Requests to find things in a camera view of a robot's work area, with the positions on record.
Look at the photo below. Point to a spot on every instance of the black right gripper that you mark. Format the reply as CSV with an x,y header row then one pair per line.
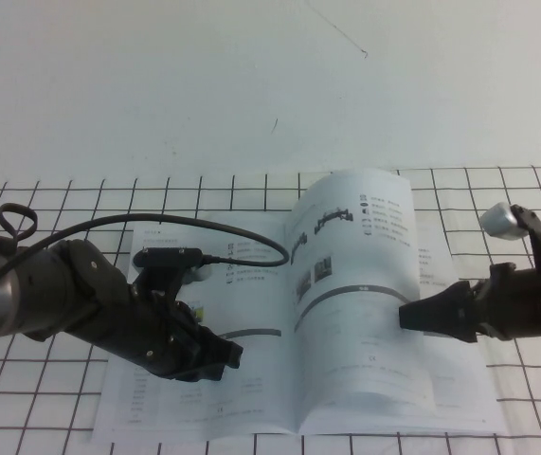
x,y
492,303

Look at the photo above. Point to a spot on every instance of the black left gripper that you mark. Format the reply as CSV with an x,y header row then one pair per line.
x,y
151,332

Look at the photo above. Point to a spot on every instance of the white product booklet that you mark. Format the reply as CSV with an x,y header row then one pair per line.
x,y
346,360

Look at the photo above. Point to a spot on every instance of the white black-grid tablecloth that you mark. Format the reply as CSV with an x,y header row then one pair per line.
x,y
38,403

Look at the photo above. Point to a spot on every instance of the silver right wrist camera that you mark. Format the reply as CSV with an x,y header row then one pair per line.
x,y
502,222

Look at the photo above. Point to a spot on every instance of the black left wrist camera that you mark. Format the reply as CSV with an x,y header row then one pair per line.
x,y
168,257

